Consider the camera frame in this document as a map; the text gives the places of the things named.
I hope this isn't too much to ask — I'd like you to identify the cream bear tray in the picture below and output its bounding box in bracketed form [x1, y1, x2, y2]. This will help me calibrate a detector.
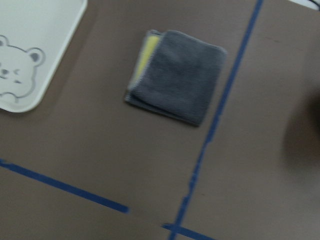
[0, 0, 88, 113]

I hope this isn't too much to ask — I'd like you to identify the grey folded cloth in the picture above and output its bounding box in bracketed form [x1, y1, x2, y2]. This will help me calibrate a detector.
[124, 29, 227, 127]

